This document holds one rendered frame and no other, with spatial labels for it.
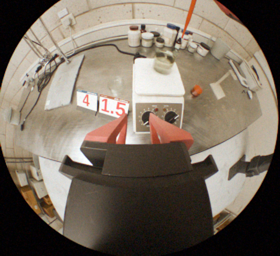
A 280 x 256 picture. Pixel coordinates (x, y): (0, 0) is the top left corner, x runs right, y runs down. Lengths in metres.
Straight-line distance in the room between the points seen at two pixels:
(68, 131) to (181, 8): 0.82
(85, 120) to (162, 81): 0.26
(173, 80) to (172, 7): 0.53
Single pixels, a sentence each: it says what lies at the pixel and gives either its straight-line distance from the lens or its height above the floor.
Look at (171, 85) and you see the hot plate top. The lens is 0.22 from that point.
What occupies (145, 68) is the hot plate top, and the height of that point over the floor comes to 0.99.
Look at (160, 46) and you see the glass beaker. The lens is 0.23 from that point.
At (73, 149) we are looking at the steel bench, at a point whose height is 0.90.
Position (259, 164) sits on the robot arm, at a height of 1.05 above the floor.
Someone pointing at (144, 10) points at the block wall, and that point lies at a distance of 0.62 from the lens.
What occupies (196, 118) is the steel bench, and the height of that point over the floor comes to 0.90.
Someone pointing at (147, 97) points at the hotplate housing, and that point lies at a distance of 0.21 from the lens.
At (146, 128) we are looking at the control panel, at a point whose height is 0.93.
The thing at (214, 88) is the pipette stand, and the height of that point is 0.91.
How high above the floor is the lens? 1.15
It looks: 76 degrees down
